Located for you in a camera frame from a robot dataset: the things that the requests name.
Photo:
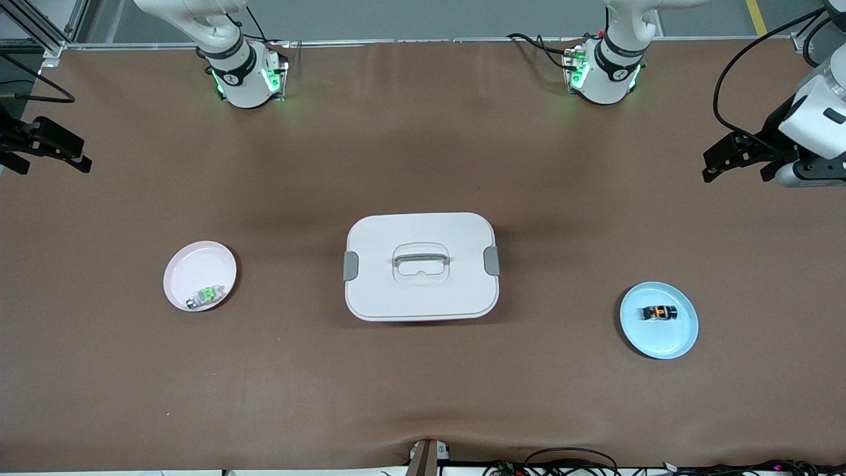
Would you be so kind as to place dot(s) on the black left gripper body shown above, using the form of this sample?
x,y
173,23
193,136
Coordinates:
x,y
773,129

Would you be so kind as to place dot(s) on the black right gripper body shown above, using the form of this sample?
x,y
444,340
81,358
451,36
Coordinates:
x,y
14,139

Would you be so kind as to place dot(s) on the orange push-button switch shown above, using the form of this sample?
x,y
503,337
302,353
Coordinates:
x,y
661,313

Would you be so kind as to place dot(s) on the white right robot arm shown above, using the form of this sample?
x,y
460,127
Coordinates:
x,y
244,82

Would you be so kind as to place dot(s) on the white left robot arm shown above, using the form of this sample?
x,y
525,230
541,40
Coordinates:
x,y
611,79

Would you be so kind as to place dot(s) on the pink round plate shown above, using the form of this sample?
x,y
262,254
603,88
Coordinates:
x,y
195,264

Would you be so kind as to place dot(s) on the light blue round plate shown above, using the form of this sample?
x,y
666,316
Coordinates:
x,y
661,340

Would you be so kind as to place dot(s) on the brown table mat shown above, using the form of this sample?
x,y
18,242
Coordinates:
x,y
423,132

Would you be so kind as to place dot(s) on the white lidded storage box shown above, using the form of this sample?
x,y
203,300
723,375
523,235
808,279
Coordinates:
x,y
423,297

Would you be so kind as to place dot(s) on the aluminium frame post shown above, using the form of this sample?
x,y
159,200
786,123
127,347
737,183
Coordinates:
x,y
53,49
801,41

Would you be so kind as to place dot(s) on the green push-button switch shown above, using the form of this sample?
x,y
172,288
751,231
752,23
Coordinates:
x,y
208,294

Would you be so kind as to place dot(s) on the silver table edge rail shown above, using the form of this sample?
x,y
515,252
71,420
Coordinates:
x,y
396,41

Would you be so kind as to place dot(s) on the metal clamp bracket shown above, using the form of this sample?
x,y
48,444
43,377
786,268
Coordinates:
x,y
426,457

